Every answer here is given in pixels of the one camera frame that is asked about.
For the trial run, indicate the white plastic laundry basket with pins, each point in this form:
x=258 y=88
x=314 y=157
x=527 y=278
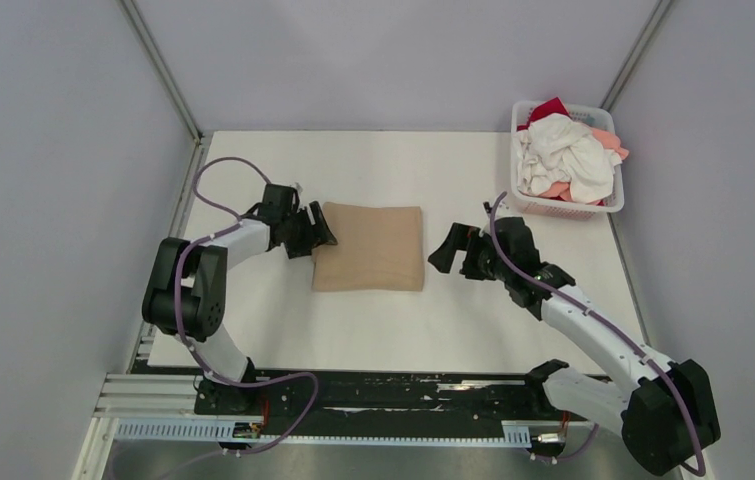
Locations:
x=591 y=116

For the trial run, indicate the left aluminium frame post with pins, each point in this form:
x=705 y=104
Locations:
x=148 y=43

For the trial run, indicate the white slotted cable duct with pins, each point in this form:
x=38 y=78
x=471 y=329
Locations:
x=508 y=435

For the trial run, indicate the right aluminium frame post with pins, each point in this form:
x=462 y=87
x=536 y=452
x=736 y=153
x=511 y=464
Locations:
x=651 y=28

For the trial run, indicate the aluminium frame post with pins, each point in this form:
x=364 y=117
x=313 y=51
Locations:
x=148 y=43
x=651 y=28

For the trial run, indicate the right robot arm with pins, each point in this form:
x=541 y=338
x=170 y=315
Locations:
x=663 y=410

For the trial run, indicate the red t-shirt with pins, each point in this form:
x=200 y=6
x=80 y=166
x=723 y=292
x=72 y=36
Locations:
x=550 y=107

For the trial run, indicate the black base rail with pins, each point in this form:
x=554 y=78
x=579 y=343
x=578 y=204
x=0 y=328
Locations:
x=390 y=403

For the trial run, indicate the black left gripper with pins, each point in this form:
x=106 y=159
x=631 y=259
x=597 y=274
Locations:
x=317 y=235

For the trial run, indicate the white crumpled t-shirt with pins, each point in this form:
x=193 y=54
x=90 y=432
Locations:
x=534 y=145

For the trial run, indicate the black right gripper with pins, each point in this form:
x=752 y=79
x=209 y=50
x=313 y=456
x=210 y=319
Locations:
x=459 y=239

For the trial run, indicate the pink t-shirt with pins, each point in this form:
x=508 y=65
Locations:
x=584 y=169

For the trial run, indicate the beige t-shirt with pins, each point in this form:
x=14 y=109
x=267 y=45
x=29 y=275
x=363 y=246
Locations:
x=376 y=249

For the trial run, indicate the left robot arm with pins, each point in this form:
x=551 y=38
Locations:
x=187 y=289

